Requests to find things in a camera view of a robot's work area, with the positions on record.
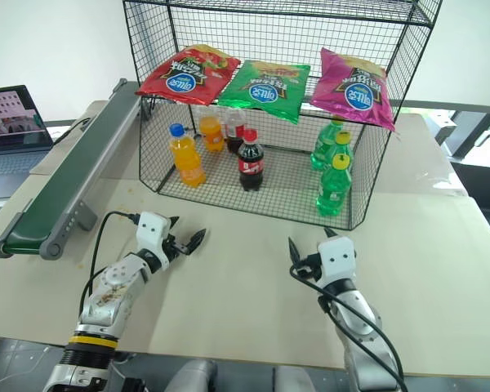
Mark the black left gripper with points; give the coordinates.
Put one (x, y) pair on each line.
(175, 247)

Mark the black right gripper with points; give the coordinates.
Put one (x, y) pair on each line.
(310, 267)

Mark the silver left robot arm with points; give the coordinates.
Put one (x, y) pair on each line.
(106, 298)

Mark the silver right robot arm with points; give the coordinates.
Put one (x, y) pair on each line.
(359, 318)

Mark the green soda bottle yellow cap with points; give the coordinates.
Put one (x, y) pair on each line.
(332, 188)
(345, 143)

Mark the orange soda bottle blue cap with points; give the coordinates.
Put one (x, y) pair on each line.
(186, 159)

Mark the cola bottle red label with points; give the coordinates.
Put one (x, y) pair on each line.
(250, 163)

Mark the cola bottle white label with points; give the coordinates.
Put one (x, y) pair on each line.
(232, 130)

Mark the dark grey rounded shape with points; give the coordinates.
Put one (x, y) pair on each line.
(194, 375)

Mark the red chips bag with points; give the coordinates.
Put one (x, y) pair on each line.
(179, 79)

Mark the magenta chips bag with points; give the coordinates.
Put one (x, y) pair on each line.
(351, 94)

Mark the green chips bag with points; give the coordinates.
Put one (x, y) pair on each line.
(265, 87)

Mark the grey laptop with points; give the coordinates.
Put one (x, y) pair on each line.
(8, 118)

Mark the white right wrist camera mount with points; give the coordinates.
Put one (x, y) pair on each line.
(337, 255)

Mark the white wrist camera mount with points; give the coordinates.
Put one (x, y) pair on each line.
(151, 232)
(337, 255)

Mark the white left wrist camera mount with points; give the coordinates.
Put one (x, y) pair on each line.
(151, 232)

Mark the green conveyor belt grey frame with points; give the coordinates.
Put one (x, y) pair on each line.
(65, 175)

